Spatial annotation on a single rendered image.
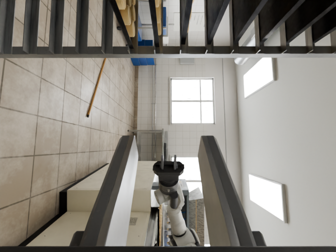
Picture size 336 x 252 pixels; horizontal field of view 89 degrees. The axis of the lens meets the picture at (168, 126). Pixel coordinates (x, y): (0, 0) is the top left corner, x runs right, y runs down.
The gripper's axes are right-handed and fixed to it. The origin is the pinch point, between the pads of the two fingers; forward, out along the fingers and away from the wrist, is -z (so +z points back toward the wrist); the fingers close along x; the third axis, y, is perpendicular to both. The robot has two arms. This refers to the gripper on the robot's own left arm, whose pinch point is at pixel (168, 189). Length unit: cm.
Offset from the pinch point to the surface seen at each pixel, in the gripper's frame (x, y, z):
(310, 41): 49, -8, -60
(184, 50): 6, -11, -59
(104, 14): -22, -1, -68
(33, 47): -48, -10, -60
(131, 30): -11, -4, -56
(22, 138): -99, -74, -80
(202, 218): 31, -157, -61
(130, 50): -13, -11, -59
